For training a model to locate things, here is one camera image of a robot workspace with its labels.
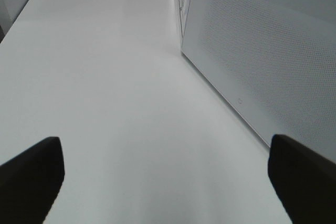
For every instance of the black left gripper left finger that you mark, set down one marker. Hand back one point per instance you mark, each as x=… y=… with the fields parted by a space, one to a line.
x=31 y=181

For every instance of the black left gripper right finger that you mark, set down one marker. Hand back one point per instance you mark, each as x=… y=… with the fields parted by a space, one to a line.
x=303 y=180

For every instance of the white microwave door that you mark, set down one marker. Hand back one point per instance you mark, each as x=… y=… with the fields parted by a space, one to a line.
x=272 y=60

